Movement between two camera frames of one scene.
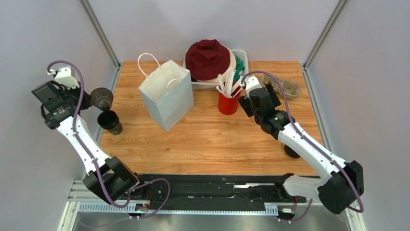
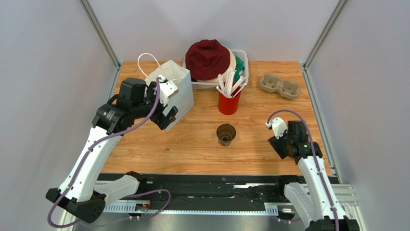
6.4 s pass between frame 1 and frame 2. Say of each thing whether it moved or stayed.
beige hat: stayed
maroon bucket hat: stayed
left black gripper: moved
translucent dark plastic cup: moved
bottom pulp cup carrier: stayed
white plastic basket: stayed
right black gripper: moved
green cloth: stayed
